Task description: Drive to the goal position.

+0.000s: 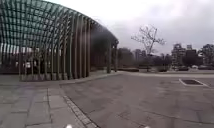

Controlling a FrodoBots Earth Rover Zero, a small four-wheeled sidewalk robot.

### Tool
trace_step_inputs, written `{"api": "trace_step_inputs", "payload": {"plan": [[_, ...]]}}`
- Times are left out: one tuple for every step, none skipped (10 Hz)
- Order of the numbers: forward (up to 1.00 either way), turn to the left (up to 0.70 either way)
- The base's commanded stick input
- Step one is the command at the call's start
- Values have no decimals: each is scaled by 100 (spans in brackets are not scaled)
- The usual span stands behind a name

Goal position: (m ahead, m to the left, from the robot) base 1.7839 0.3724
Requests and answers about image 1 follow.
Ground low hedge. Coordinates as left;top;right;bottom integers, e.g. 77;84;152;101
117;67;141;73

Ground row of dark trees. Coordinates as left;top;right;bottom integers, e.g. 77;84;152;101
116;47;173;71

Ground grey stone paved plaza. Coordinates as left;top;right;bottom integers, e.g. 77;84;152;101
0;70;214;128

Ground bare tree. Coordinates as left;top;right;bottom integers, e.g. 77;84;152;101
130;24;167;72

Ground green ribbed canopy structure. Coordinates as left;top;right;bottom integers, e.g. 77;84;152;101
0;0;120;82

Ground dark ground grate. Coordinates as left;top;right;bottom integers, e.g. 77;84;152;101
178;78;209;88

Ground group of distant buildings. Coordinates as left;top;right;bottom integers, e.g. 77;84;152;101
133;39;214;70

